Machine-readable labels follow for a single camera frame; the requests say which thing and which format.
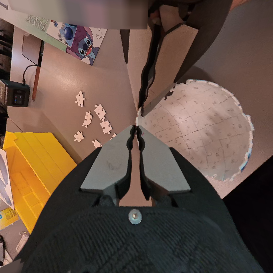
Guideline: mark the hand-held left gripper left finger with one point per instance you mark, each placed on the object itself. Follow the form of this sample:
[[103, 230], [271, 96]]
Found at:
[[106, 168]]

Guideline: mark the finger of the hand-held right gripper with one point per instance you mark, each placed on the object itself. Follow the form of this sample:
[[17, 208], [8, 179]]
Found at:
[[179, 55], [136, 55]]

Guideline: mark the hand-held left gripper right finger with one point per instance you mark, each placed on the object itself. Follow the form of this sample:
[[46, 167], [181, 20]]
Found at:
[[164, 166]]

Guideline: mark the white puzzle ball half shell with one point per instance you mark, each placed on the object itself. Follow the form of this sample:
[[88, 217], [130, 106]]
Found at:
[[202, 128]]

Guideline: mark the white puzzle pieces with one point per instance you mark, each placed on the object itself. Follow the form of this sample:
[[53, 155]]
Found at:
[[100, 112]]

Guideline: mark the cartoon printed puzzle box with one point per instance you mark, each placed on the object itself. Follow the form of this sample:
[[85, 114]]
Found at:
[[85, 44]]

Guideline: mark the yellow plastic bin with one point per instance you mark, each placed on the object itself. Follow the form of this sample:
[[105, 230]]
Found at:
[[42, 153]]

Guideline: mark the white blue printed sheet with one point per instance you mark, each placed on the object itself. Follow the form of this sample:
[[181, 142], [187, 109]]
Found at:
[[5, 181]]

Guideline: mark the brown wooden stick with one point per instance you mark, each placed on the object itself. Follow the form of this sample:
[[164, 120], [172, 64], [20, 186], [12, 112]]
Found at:
[[36, 81]]

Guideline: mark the yellow printed booklet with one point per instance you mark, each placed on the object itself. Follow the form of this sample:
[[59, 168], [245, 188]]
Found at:
[[8, 217]]

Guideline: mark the clear plastic bag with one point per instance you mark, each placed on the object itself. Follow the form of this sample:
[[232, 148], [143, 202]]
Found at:
[[22, 241]]

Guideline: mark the black power bank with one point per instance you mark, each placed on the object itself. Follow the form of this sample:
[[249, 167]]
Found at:
[[15, 93]]

